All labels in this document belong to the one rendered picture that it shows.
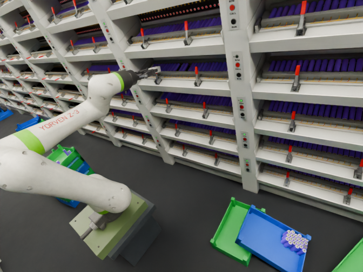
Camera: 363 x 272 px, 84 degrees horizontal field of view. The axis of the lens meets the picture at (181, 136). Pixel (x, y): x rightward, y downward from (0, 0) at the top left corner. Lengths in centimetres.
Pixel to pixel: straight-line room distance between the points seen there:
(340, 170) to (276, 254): 50
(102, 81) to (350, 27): 85
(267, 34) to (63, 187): 86
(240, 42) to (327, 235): 104
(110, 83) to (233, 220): 102
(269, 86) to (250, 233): 75
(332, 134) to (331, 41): 38
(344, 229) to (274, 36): 103
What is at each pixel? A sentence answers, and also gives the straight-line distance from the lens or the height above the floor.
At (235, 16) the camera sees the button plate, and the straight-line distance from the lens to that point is 83.
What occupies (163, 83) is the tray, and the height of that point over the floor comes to 76.
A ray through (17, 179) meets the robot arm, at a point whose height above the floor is 91.
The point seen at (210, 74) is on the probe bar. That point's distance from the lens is 105.
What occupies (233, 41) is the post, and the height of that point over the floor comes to 96.
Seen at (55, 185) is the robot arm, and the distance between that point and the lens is 76.
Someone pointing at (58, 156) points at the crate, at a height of 32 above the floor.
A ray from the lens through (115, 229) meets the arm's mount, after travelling 116.
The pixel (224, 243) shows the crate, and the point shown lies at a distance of 131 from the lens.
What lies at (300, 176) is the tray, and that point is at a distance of 131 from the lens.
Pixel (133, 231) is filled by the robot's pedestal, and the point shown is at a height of 27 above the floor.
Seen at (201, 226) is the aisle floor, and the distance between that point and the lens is 137.
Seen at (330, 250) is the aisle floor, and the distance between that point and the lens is 135.
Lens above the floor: 121
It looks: 38 degrees down
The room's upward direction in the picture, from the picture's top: 19 degrees counter-clockwise
